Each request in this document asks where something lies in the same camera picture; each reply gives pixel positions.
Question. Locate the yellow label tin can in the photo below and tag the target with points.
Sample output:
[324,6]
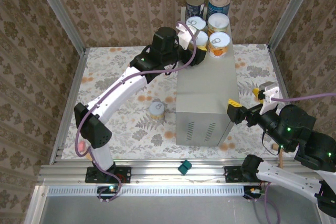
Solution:
[202,39]
[156,108]

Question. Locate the orange fruit label tin can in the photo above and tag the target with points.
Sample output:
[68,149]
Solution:
[219,49]

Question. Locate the green label tin can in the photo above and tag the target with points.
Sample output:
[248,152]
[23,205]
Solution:
[199,23]

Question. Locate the can with white plastic lid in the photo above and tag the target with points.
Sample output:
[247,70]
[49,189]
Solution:
[218,22]

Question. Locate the dark blue label tin can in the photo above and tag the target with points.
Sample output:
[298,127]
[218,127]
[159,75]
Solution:
[194,5]

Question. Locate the light blue label tin can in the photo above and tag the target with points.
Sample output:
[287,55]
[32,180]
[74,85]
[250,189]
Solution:
[218,3]

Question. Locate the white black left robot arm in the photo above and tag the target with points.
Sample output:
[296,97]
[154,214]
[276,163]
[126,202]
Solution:
[118,90]

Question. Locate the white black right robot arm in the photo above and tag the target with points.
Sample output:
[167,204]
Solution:
[288,179]

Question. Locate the grey metal box counter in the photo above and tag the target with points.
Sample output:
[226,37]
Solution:
[210,90]

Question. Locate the small wooden mallet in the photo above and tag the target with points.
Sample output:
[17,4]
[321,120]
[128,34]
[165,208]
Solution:
[280,159]

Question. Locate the teal toy block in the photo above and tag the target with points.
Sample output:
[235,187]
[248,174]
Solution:
[184,167]

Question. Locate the right controller board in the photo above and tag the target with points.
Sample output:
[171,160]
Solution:
[253,190]

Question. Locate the floral patterned table cover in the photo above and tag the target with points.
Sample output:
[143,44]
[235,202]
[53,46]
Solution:
[131,134]

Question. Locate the grey metal tray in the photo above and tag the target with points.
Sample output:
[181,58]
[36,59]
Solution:
[170,211]

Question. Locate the pink toy block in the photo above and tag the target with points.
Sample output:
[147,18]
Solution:
[81,146]

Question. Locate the left controller board green light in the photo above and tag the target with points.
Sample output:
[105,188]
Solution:
[111,188]

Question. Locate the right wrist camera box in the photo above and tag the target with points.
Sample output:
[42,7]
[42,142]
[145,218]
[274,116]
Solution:
[270,95]

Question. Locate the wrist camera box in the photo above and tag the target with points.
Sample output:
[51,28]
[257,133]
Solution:
[185,37]
[270,95]

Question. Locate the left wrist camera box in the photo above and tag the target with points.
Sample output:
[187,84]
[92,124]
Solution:
[185,37]

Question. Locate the right aluminium frame post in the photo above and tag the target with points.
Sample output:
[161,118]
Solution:
[291,11]

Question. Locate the aluminium frame post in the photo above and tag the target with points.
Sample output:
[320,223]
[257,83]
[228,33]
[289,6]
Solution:
[291,11]
[57,11]

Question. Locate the left aluminium side rail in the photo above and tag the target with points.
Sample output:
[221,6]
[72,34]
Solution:
[76,77]

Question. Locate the aluminium front mounting rail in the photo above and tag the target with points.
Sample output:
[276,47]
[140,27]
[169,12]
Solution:
[157,175]

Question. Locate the left aluminium frame post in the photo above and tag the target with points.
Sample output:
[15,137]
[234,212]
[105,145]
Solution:
[57,11]

